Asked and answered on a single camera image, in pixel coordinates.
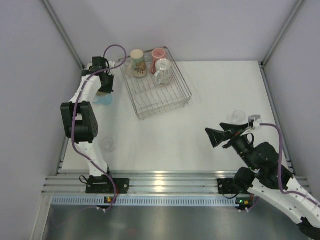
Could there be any white mug orange interior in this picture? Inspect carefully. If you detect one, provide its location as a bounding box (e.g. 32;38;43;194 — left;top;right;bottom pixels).
154;58;173;85

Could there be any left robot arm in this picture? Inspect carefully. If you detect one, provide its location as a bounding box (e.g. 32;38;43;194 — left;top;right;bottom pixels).
60;56;117;195

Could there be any aluminium frame post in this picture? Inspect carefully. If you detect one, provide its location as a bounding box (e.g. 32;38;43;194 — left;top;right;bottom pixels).
259;0;307;69
39;0;84;69

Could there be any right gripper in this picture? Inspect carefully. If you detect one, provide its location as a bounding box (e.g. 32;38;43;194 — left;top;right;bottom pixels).
205;122;257;171

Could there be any aluminium frame post right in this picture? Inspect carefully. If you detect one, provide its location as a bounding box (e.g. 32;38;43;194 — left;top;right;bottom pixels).
259;0;307;69

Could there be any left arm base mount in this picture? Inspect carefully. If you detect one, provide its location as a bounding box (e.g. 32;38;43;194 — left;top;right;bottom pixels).
85;175;130;194

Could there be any aluminium frame post left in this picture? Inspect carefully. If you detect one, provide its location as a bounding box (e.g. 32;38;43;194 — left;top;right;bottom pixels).
39;0;84;69

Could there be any aluminium mounting rail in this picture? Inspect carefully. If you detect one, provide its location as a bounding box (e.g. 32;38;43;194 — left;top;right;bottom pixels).
41;170;236;196

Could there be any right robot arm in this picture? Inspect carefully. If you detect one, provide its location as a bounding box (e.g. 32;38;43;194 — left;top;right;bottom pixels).
205;119;320;240

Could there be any wire dish rack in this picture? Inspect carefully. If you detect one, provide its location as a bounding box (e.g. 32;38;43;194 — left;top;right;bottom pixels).
119;46;192;119

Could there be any pink patterned mug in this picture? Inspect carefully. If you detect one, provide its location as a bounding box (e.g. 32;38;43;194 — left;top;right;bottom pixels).
149;48;167;75

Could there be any slotted cable duct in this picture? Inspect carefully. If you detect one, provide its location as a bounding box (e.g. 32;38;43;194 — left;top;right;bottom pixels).
51;195;239;207

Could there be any clear glass tumbler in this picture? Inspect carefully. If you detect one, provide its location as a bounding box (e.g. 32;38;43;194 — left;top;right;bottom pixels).
100;137;115;152
232;110;246;123

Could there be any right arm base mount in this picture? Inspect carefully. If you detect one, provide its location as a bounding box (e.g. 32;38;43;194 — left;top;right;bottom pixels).
217;167;257;199

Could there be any light blue mug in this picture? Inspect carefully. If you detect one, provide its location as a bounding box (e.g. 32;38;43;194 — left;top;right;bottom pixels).
93;91;113;106

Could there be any cream floral mug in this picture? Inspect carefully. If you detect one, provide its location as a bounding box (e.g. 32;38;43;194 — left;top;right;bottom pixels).
125;49;147;78

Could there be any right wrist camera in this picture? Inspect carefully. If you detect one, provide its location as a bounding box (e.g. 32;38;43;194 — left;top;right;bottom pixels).
248;114;262;131

